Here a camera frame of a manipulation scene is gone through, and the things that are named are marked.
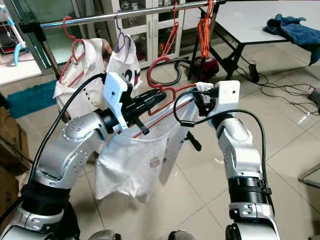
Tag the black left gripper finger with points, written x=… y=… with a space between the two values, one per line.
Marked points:
x=152 y=95
x=152 y=106

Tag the dark red plastic hanger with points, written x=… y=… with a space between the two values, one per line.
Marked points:
x=149 y=75
x=77 y=42

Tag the sheer white t-shirt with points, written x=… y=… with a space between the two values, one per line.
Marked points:
x=130 y=165

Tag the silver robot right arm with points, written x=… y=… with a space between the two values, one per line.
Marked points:
x=240 y=150

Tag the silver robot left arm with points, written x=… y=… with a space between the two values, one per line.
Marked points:
x=75 y=145

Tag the thin red hanger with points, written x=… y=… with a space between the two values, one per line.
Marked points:
x=172 y=35

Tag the purple plastic hanger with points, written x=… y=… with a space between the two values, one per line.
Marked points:
x=122 y=37

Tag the red vacuum cleaner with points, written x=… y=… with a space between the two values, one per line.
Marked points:
x=210 y=65

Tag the black power adapter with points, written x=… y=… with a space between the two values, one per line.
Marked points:
x=253 y=73

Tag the plain white hung garment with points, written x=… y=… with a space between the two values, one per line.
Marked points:
x=92 y=65

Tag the bunch of orange hangers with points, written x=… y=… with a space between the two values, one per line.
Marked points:
x=205 y=35

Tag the white table black legs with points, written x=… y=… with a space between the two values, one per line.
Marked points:
x=245 y=22

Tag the teal floor rug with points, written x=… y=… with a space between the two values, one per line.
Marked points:
x=32 y=100

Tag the white blue handheld steamer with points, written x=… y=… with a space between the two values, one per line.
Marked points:
x=16 y=45

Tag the grey robot left leg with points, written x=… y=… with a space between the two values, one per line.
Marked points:
x=105 y=236

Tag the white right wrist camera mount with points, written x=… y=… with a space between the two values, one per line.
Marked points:
x=229 y=95

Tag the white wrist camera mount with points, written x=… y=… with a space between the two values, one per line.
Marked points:
x=114 y=92
x=229 y=95

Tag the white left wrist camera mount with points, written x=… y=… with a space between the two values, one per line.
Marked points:
x=114 y=92

